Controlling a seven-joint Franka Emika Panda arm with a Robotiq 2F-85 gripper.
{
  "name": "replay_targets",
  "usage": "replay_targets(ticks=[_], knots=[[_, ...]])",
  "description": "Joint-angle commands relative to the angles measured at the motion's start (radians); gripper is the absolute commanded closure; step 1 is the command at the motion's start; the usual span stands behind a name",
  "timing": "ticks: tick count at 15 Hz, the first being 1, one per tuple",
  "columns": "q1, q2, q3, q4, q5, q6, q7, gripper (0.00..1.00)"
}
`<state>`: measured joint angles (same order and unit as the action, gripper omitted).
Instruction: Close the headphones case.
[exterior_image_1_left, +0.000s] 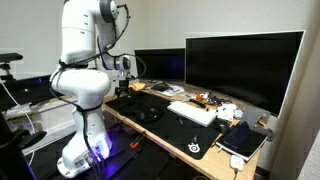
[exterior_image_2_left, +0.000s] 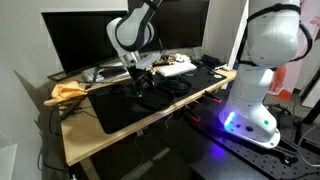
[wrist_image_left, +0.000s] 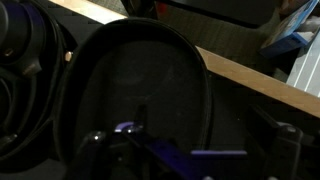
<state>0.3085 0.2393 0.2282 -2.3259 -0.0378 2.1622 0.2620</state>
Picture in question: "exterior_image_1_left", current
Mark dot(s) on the black desk mat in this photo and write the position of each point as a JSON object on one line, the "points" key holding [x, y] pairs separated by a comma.
{"points": [[173, 130]]}

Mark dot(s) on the dark blue phone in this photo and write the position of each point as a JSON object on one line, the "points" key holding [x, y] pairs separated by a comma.
{"points": [[236, 135]]}

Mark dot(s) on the small orange gadget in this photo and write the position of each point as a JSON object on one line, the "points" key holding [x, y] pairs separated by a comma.
{"points": [[201, 97]]}

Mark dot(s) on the white-edged black tablet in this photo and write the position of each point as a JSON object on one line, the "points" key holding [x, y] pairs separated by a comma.
{"points": [[246, 148]]}

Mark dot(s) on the flat black monitor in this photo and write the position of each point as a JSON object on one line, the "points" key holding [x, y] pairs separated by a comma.
{"points": [[160, 65]]}

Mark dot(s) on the small white adapter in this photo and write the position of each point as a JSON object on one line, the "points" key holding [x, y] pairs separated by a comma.
{"points": [[237, 163]]}

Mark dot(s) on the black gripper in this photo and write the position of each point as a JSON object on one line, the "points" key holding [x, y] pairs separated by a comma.
{"points": [[124, 84]]}

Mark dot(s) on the curved white-framed monitor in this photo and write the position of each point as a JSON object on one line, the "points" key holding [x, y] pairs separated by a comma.
{"points": [[243, 66]]}

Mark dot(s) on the black headphones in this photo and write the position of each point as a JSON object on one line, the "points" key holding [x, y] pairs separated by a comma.
{"points": [[149, 114]]}

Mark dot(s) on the black camera on mount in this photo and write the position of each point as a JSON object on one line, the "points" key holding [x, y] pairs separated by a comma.
{"points": [[9, 58]]}

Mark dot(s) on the orange cloth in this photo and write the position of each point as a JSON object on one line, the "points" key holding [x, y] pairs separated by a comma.
{"points": [[137, 86]]}

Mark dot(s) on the white keyboard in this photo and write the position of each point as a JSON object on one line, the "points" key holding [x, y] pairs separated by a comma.
{"points": [[191, 113]]}

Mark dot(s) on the stack of white papers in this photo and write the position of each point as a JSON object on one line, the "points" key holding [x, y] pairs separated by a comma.
{"points": [[173, 90]]}

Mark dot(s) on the black remote control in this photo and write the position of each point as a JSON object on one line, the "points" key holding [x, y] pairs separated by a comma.
{"points": [[197, 102]]}

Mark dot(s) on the black computer mouse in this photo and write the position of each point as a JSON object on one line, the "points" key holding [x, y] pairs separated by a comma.
{"points": [[222, 126]]}

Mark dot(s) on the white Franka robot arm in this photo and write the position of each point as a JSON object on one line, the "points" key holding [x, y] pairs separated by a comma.
{"points": [[83, 86]]}

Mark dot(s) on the black pouch on papers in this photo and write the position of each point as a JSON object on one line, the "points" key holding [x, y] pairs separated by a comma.
{"points": [[162, 87]]}

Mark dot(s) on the black tripod stand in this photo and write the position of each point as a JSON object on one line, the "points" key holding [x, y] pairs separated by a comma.
{"points": [[13, 150]]}

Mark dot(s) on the black electronics box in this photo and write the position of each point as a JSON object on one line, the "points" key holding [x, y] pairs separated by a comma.
{"points": [[26, 90]]}

